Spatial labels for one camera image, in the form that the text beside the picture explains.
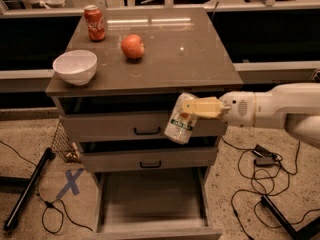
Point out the blue tape cross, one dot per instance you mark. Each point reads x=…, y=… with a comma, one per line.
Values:
x=71, y=184

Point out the white bowl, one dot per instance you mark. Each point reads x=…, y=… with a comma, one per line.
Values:
x=76, y=67

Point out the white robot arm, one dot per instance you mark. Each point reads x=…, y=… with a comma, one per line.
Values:
x=292, y=107

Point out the grey drawer cabinet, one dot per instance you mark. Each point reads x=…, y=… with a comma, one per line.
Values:
x=182, y=53

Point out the top grey drawer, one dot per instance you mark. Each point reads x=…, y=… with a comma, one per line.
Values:
x=116, y=126

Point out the wire mesh basket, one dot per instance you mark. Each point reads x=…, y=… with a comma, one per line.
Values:
x=62, y=146

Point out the black bar floor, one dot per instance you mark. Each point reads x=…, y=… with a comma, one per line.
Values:
x=308, y=232
x=28, y=186

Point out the red apple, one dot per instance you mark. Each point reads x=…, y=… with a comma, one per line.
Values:
x=132, y=46

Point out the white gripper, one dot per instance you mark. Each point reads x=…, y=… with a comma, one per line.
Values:
x=237, y=109

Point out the black bar right floor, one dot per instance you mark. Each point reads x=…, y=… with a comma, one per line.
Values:
x=308, y=232

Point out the middle grey drawer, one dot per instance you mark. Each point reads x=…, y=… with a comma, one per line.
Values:
x=148, y=159

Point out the black bar left floor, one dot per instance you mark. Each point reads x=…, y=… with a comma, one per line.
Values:
x=28, y=186

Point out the black power adapter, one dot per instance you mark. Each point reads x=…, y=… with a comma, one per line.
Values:
x=263, y=156

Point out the bottom grey open drawer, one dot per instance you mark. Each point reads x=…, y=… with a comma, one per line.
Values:
x=165, y=204

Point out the red Coca-Cola can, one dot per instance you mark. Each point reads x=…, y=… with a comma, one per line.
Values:
x=95, y=22

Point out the white green 7up can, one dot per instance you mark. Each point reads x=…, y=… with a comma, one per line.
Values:
x=180, y=125

